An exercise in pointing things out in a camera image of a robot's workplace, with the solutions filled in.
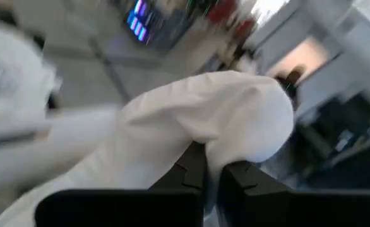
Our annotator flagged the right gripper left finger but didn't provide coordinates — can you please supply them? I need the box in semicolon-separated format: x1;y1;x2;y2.
35;141;206;227

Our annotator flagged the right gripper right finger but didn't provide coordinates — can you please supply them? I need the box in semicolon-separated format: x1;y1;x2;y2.
218;160;370;227

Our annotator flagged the white garment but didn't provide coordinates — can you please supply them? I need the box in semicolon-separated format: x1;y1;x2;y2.
0;69;295;227

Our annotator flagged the lit computer monitor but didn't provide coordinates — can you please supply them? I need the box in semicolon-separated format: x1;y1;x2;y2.
126;0;160;44

